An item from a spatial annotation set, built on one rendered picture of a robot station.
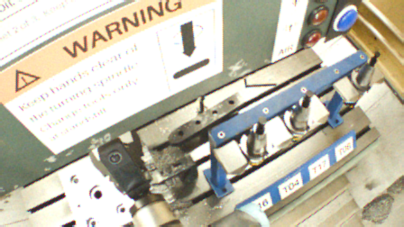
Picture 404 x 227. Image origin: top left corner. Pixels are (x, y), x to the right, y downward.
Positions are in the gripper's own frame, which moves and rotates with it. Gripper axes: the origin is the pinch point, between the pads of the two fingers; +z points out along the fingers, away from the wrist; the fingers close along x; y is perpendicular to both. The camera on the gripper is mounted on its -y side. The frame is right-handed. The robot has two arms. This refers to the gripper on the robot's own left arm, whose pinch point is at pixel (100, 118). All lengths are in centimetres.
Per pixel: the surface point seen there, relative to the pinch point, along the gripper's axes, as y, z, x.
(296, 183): 35, -27, 37
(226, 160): 7.4, -17.8, 17.7
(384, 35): 26, -6, 101
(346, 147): 35, -28, 58
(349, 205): 58, -45, 57
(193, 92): -29.9, -22.1, 10.4
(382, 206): 63, -56, 72
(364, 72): 2, -20, 56
